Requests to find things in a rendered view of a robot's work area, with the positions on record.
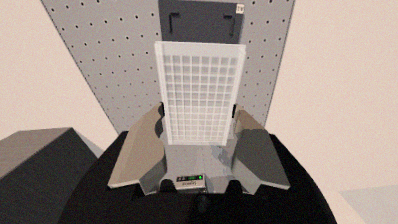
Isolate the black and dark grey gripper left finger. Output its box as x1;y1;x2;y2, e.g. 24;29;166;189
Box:
57;101;167;224

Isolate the white well plate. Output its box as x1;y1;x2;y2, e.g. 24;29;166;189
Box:
154;41;246;145

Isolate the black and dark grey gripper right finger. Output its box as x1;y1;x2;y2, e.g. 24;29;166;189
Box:
231;104;337;224

